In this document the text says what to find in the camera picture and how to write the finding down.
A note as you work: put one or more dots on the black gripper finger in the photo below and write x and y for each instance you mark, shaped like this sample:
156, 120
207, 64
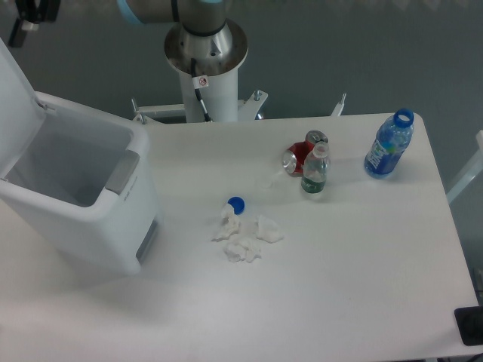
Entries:
30, 14

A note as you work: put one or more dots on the white trash can lid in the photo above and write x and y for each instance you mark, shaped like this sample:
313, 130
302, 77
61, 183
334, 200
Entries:
21, 115

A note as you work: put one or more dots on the white trash can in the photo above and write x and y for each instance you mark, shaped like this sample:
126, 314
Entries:
83, 182

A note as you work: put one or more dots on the blue bottle cap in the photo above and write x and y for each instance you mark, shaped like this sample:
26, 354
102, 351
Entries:
238, 204

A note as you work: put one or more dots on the crushed red soda can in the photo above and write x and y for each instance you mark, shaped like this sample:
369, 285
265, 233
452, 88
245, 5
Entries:
293, 157

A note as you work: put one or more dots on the crumpled white tissue left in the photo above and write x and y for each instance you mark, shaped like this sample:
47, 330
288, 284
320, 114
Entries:
230, 224

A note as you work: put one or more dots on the crumpled white tissue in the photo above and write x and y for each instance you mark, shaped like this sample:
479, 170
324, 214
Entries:
268, 230
230, 224
245, 249

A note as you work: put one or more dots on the crumpled white tissue bottom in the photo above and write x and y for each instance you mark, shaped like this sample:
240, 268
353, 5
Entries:
245, 249

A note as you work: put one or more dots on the crumpled white tissue right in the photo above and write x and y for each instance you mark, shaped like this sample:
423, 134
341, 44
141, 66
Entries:
268, 230

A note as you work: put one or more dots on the clear green-label bottle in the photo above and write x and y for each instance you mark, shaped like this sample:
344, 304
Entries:
315, 168

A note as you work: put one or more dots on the blue drink bottle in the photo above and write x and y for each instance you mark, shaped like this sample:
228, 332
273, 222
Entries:
391, 141

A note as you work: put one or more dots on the black device at edge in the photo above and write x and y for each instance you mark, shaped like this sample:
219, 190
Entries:
469, 322

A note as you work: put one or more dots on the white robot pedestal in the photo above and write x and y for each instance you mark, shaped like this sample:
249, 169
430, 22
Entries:
206, 99

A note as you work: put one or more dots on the white table bracket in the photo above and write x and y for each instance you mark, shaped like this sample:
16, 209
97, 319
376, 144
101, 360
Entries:
338, 109

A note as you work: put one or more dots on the white frame at right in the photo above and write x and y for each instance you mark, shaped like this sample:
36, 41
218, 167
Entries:
471, 169

